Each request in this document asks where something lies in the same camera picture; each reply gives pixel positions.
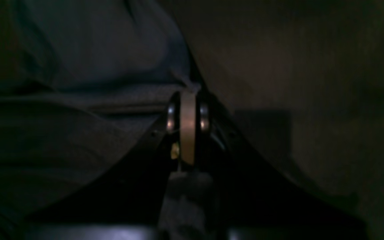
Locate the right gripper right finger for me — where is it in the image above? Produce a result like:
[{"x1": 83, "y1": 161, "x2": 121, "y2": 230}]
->
[{"x1": 197, "y1": 94, "x2": 369, "y2": 240}]

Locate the dark grey long-sleeve T-shirt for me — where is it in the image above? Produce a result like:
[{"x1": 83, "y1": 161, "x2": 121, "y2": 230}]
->
[{"x1": 0, "y1": 0, "x2": 194, "y2": 240}]

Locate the black table cloth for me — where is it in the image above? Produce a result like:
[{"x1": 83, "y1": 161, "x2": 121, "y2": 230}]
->
[{"x1": 160, "y1": 0, "x2": 384, "y2": 240}]

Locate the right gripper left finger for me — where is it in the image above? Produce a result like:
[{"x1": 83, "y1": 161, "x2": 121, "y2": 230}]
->
[{"x1": 22, "y1": 92, "x2": 198, "y2": 240}]

